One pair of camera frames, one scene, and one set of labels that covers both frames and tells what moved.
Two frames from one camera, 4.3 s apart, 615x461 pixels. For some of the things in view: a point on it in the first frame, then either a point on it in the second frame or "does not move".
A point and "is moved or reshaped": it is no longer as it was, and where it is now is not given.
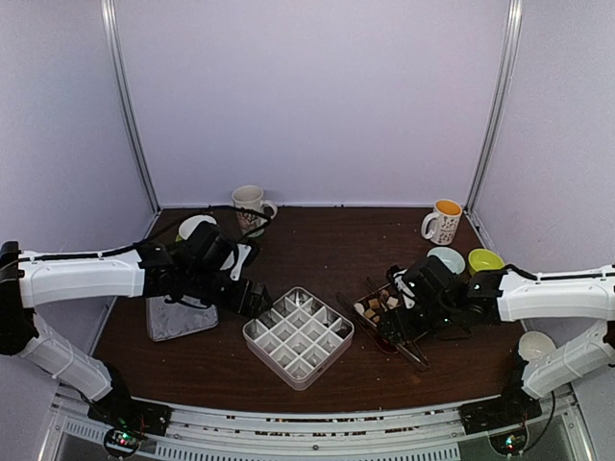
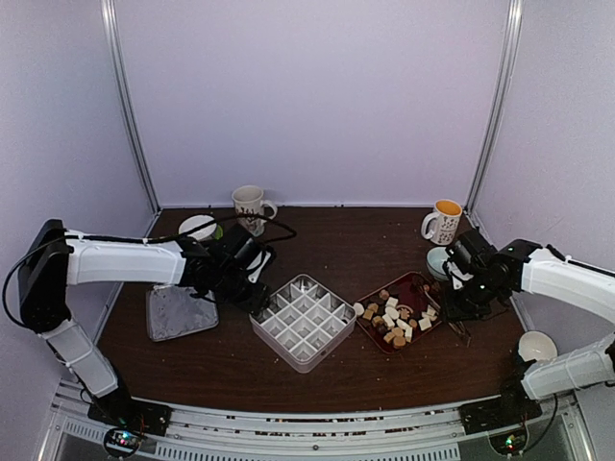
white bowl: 187,227 does not move
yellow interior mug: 446,216 does not move
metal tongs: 407,348 is moved or reshaped
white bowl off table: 535,344 does not move
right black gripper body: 409,329 to 473,303
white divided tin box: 298,337 is moved or reshaped
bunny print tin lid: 166,320 does not move
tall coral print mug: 251,197 does not move
